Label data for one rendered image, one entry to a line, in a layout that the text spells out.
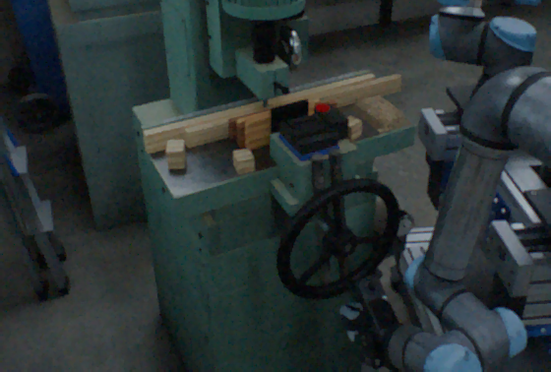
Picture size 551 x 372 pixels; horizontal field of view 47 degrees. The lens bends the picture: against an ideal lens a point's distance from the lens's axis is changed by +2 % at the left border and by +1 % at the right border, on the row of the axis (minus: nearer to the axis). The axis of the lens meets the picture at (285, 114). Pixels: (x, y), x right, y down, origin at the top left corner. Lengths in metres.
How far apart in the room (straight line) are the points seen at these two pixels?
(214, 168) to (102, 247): 1.29
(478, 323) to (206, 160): 0.63
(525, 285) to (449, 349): 0.41
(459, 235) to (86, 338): 1.48
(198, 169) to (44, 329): 1.15
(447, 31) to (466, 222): 0.75
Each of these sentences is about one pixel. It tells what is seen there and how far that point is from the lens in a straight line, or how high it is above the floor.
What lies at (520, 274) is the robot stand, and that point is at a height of 0.75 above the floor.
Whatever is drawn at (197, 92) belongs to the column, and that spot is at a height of 0.93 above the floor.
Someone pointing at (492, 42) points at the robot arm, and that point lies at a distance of 1.72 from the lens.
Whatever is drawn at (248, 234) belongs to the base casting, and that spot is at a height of 0.74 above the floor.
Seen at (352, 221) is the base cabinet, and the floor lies 0.67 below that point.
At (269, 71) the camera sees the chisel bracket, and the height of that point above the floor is 1.07.
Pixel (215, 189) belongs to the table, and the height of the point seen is 0.89.
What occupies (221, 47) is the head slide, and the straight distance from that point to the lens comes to 1.45.
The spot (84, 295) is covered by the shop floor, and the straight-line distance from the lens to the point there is 2.42.
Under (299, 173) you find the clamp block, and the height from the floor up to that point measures 0.94.
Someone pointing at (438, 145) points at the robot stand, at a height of 0.74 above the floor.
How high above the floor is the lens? 1.68
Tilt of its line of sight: 31 degrees down
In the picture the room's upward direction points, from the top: straight up
